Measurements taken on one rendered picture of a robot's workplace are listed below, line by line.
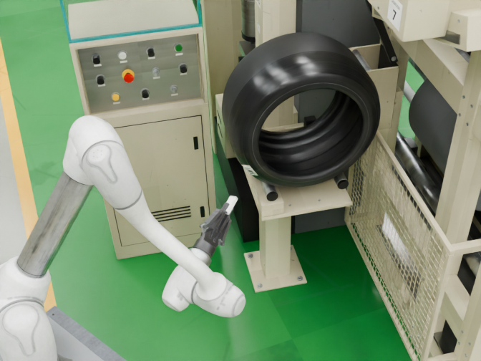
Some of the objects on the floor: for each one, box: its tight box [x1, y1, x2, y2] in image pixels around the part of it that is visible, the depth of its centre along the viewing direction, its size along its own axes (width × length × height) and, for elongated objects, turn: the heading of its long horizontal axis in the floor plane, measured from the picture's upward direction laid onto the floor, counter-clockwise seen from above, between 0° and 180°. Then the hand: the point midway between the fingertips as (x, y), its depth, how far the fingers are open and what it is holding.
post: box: [255, 0, 296, 279], centre depth 262 cm, size 13×13×250 cm
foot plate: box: [244, 245, 307, 293], centre depth 342 cm, size 27×27×2 cm
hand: (229, 205), depth 236 cm, fingers closed
